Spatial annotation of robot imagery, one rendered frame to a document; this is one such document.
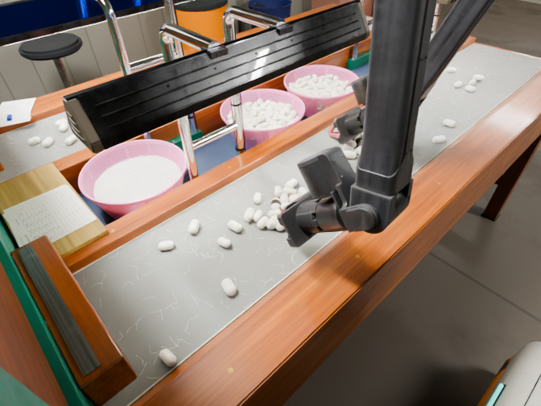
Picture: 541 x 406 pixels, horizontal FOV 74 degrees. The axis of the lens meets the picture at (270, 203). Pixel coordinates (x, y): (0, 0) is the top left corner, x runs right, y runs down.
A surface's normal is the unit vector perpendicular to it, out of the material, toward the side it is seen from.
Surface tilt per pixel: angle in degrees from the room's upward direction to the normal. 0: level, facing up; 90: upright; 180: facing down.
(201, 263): 0
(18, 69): 90
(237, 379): 0
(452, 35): 83
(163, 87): 58
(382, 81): 83
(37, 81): 90
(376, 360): 0
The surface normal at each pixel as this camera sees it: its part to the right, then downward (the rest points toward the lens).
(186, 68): 0.57, 0.02
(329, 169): -0.67, 0.43
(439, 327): -0.02, -0.73
